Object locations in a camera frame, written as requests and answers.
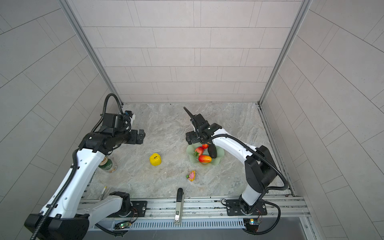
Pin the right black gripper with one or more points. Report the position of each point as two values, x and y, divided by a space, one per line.
192 137

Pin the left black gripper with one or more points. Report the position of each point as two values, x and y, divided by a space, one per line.
134 140

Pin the red fake strawberry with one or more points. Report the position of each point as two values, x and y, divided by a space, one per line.
198 152

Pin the red orange fake mango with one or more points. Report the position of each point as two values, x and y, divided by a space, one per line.
204 159

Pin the dark fake avocado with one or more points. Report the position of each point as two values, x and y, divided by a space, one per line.
212 150

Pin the yellow fake bell pepper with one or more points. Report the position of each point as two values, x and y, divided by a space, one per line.
155 159

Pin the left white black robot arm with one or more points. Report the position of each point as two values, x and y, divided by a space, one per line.
61 218

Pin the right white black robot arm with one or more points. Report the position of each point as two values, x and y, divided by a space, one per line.
261 172

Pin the light green scalloped fruit bowl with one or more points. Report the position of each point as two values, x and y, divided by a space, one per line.
194 157

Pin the small pink yellow toy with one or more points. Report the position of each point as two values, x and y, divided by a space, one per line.
191 176

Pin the green label tin can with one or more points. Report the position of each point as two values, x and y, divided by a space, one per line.
108 165

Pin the white marker pen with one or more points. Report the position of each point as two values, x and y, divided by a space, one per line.
103 192

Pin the left green circuit board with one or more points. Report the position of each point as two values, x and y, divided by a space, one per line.
122 225

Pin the green circuit board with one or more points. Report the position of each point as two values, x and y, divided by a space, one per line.
122 225
251 225

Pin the right green circuit board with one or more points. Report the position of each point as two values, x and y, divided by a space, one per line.
251 225

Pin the black silver handle tool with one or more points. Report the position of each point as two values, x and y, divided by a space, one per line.
179 206

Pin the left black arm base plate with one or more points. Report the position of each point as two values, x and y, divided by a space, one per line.
138 209

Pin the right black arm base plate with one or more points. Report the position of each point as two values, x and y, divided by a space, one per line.
238 208

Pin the aluminium rail frame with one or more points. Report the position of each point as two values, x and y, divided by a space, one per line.
215 208

